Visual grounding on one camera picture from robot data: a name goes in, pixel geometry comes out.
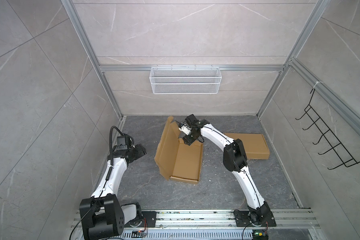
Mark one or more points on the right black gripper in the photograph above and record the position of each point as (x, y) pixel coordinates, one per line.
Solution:
(188, 141)

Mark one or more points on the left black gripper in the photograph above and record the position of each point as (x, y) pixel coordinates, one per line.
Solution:
(140, 150)

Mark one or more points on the cardboard stack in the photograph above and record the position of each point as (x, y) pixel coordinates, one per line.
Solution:
(176, 160)

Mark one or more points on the brown cardboard box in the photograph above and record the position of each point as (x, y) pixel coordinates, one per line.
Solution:
(254, 144)

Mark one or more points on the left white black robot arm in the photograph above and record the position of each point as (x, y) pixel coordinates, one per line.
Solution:
(102, 215)

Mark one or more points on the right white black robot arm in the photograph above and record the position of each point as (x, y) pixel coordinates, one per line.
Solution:
(235, 161)

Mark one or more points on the left small circuit board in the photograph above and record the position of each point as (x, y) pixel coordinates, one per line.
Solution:
(139, 234)

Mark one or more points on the small circuit board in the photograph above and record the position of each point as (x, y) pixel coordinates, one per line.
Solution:
(139, 234)
(260, 235)

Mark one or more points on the right small circuit board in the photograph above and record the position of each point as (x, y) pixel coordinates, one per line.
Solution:
(260, 235)

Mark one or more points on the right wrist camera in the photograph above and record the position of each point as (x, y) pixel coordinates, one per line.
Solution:
(184, 128)

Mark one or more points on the white wire mesh basket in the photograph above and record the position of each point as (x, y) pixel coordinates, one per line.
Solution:
(185, 80)

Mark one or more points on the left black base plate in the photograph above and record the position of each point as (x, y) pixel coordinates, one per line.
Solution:
(144, 219)

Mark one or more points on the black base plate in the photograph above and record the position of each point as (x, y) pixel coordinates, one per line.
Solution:
(244, 218)
(144, 219)

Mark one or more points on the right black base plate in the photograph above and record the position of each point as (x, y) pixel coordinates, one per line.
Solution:
(244, 218)

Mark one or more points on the slotted grey cable duct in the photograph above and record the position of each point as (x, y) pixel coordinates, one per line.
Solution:
(187, 235)

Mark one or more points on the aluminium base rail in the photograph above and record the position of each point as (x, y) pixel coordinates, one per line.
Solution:
(228, 219)

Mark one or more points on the black wire hook rack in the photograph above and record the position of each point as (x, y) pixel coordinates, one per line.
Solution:
(336, 146)

